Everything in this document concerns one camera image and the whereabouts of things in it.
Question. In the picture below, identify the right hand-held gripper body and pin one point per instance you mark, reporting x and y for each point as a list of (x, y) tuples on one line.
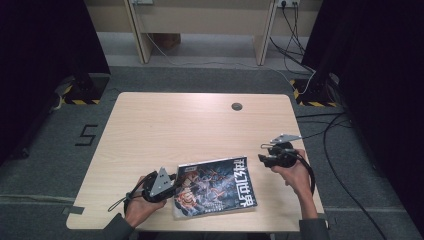
[(285, 156)]

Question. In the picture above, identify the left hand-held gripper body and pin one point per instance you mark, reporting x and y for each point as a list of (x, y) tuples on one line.
[(160, 185)]

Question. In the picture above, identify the glossy dark blue magazine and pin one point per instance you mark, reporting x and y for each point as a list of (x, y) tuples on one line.
[(216, 186)]

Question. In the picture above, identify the person's right hand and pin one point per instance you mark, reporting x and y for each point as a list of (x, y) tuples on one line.
[(298, 178)]

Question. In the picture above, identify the person's left hand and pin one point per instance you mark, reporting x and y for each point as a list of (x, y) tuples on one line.
[(140, 210)]

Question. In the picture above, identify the black stand base striped tape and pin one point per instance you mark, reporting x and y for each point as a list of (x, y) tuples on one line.
[(86, 90), (315, 91)]

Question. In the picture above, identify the black curtain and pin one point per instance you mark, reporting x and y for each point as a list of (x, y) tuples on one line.
[(40, 66), (383, 83)]

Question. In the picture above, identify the beige wooden desk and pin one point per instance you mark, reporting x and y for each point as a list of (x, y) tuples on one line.
[(200, 20)]

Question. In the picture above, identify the white wall socket with plugs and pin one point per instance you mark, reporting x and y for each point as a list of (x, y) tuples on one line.
[(288, 2)]

